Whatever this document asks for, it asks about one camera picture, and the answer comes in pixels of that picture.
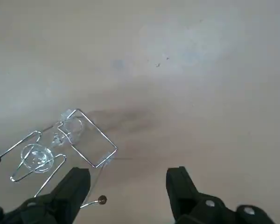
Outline silver wire goblet holder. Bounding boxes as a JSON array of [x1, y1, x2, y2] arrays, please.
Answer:
[[0, 108, 119, 208]]

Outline clear glass goblet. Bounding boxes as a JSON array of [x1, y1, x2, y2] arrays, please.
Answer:
[[20, 118, 85, 175]]

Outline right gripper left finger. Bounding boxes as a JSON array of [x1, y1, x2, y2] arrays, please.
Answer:
[[0, 167, 91, 224]]

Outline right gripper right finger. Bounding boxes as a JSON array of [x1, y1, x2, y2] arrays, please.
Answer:
[[165, 166, 279, 224]]

